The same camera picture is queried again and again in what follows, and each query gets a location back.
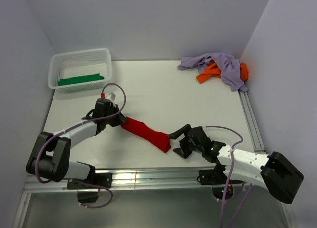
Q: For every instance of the rolled green t-shirt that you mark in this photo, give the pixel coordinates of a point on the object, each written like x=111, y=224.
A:
x=80, y=79

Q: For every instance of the red t-shirt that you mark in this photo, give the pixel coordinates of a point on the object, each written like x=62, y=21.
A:
x=156, y=138

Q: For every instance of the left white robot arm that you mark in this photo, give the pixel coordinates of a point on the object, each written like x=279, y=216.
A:
x=50, y=156

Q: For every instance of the orange t-shirt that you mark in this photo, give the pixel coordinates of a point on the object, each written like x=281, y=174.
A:
x=214, y=71

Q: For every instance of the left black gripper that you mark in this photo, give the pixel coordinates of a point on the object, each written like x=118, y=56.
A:
x=121, y=120

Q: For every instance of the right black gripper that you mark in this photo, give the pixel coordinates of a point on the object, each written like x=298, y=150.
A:
x=183, y=151

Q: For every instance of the white plastic basket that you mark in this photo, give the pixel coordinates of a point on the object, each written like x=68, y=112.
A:
x=79, y=63

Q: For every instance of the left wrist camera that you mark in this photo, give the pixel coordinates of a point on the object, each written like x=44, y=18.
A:
x=105, y=106

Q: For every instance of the lavender t-shirt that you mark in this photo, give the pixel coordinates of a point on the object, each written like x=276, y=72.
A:
x=228, y=64

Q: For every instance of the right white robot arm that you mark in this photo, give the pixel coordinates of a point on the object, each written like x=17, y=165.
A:
x=273, y=172

